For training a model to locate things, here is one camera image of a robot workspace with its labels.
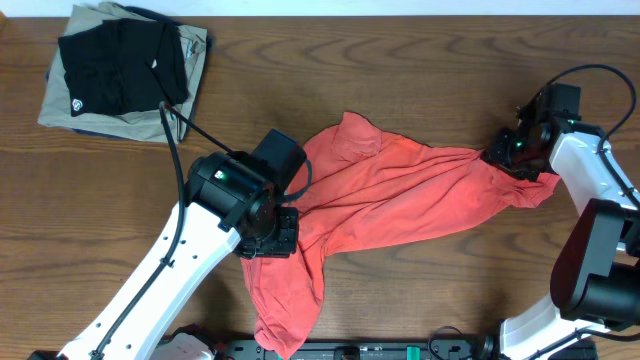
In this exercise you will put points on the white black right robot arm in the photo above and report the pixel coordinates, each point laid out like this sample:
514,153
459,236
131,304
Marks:
590,294

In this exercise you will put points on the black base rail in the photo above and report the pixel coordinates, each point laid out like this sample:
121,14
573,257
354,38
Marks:
440,348

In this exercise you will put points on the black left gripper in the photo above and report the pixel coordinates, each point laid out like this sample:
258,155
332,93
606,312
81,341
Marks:
287,244

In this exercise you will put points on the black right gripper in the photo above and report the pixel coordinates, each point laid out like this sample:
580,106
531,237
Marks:
496,156

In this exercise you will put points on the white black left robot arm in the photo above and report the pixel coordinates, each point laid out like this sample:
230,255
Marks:
231,203

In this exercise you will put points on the khaki folded trousers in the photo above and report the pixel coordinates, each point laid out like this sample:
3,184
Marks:
140,125

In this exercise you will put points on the black folded garment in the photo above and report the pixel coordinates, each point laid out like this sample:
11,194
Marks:
123,66

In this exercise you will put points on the red printed t-shirt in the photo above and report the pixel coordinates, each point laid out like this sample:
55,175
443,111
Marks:
368,189

